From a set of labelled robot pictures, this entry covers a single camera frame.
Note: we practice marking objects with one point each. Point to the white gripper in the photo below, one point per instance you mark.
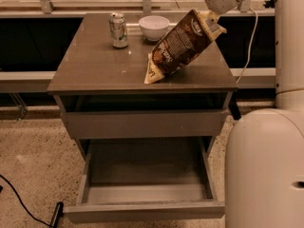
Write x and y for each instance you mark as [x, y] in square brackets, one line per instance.
[209, 19]

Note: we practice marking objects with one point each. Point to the grey top drawer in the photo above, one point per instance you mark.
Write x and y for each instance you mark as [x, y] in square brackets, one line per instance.
[149, 124]

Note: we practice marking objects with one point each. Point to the green soda can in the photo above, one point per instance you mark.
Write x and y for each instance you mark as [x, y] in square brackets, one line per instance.
[118, 30]

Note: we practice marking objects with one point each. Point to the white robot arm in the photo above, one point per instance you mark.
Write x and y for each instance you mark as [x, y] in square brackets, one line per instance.
[264, 166]

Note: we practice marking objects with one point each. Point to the brown chip bag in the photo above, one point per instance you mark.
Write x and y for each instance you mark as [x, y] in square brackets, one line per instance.
[178, 48]

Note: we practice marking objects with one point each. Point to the white ceramic bowl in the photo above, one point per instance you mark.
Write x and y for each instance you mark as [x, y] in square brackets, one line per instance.
[154, 27]

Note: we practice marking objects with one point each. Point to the grey drawer cabinet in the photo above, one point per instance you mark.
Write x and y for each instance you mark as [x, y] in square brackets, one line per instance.
[96, 77]

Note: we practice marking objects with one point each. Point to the open grey middle drawer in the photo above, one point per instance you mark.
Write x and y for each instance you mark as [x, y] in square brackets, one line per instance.
[146, 179]

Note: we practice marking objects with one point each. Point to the black floor plug block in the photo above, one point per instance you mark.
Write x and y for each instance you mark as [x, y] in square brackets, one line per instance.
[58, 212]

